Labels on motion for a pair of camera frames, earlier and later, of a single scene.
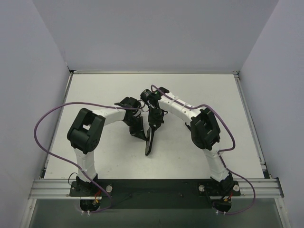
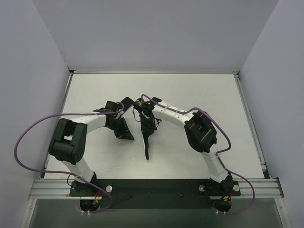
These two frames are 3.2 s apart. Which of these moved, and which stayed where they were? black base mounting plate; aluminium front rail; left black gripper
Moved: left black gripper
Stayed: black base mounting plate; aluminium front rail
